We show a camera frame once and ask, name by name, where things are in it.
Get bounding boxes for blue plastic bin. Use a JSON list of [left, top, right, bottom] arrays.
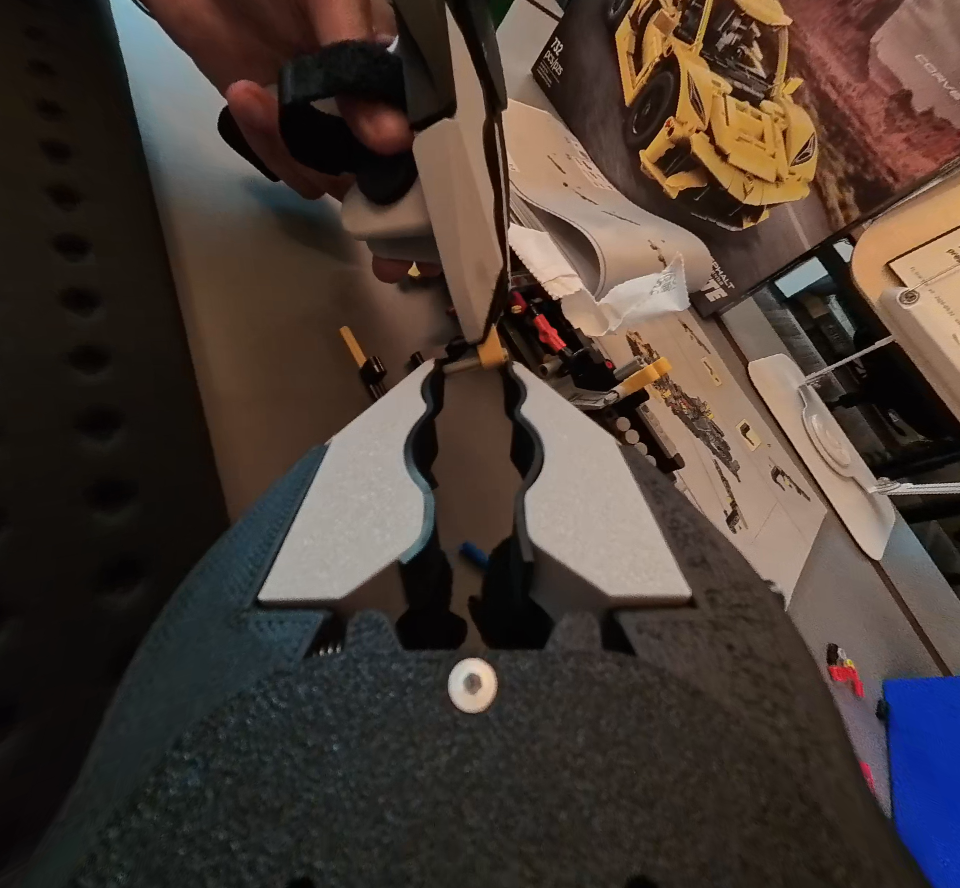
[[881, 675, 960, 888]]

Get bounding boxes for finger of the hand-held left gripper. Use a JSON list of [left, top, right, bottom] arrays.
[[413, 5, 513, 344], [491, 104, 519, 347]]

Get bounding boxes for white torn paper bag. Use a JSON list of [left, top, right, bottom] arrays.
[[510, 224, 691, 337]]

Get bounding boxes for lego instruction booklet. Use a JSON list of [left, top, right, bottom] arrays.
[[506, 104, 826, 607]]

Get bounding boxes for printed task sheet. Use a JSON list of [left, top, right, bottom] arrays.
[[888, 228, 960, 349]]

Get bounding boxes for yellow lego connector grey axle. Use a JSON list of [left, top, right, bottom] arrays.
[[441, 331, 513, 377]]

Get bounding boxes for lego car chassis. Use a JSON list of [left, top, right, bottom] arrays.
[[498, 288, 687, 476]]

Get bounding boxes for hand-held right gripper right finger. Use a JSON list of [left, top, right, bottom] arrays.
[[482, 361, 695, 650]]

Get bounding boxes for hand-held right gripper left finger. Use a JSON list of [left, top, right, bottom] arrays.
[[257, 357, 468, 652]]

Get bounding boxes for Corvette set box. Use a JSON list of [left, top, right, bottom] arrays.
[[531, 0, 960, 319]]

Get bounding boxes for scattered small lego pins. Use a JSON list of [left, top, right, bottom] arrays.
[[825, 644, 879, 791]]

